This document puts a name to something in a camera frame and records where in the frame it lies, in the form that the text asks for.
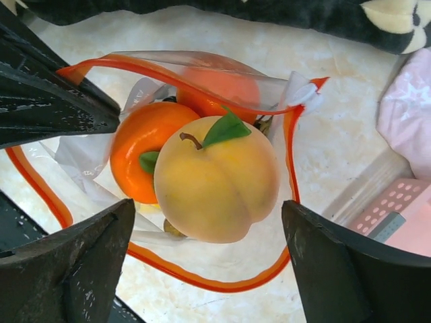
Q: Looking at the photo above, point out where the black floral pillow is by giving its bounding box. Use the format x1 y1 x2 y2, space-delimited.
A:
23 0 430 55

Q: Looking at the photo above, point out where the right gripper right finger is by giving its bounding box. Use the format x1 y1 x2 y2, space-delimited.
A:
281 200 430 322

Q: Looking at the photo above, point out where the pink crumpled cloth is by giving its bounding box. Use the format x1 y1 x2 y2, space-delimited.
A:
376 48 430 181

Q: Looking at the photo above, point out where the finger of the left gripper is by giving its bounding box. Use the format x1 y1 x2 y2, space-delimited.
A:
1 5 120 148

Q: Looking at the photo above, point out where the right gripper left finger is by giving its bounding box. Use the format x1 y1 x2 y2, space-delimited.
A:
1 199 135 322

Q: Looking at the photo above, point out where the clear zip top bag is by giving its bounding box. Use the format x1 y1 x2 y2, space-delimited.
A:
6 51 326 293

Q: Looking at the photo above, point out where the yellow orange fruit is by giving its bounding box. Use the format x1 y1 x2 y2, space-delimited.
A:
153 106 281 244

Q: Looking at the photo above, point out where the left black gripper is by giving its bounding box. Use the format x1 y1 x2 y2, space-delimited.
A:
0 191 47 252

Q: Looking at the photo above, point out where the pink plastic basket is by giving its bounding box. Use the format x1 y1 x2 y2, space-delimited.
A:
347 178 430 256

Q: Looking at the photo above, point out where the brown longan bunch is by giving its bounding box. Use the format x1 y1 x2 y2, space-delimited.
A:
163 116 274 238

